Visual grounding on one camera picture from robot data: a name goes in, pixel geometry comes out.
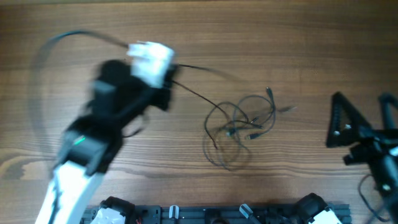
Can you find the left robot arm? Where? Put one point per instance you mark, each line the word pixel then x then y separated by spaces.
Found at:
pixel 93 140

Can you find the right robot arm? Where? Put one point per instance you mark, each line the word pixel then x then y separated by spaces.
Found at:
pixel 384 172

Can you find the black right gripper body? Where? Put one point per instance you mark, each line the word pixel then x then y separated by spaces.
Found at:
pixel 367 137

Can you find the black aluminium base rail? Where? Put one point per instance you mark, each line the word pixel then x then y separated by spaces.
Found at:
pixel 310 209

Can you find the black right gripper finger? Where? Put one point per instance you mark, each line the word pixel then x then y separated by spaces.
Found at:
pixel 347 124
pixel 386 100

